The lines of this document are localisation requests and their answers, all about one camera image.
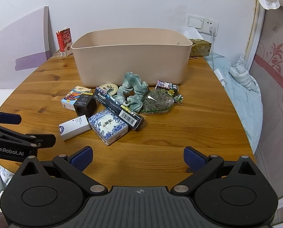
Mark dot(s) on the blue white porcelain pattern box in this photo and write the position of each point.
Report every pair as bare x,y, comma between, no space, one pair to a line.
108,126

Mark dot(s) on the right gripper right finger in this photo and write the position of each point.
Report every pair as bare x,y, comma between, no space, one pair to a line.
204,168

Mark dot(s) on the dried herb sachet bag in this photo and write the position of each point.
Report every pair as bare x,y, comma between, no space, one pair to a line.
159,101

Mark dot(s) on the green fabric scrunchie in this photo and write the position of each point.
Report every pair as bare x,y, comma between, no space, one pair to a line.
132,92

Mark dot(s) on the floral wardrobe door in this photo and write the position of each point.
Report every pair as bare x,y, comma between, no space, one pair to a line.
267,69

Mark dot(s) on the small black box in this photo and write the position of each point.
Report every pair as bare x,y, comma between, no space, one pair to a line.
85,105

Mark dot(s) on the beige plastic storage bin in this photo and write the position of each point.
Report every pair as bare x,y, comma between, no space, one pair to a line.
105,56

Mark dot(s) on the light blue blanket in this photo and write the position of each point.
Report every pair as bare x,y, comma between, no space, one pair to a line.
244,93

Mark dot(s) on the cartoon bear tissue pack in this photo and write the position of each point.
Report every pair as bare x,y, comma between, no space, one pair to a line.
69,100

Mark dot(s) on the white hotel supplies box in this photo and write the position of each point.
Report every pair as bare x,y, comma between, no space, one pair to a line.
74,127

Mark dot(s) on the gold green cardboard box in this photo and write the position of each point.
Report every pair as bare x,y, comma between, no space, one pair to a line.
200,48

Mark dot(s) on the small dark patterned box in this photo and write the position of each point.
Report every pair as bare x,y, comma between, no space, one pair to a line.
172,88

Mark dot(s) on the white wall socket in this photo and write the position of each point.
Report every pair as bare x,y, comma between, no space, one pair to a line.
210,26

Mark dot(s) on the white wall switch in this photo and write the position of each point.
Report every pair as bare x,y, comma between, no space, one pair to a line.
195,21

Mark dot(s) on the purple white headboard panel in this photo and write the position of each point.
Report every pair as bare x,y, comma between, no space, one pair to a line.
24,46

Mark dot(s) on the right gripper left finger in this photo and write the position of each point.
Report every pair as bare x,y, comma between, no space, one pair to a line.
72,167

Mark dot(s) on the red milk carton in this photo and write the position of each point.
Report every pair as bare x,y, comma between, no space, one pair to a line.
64,41

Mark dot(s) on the round cream tin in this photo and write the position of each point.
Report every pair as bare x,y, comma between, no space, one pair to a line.
109,88

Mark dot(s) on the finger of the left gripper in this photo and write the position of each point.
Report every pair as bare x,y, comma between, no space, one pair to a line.
8,118
8,136

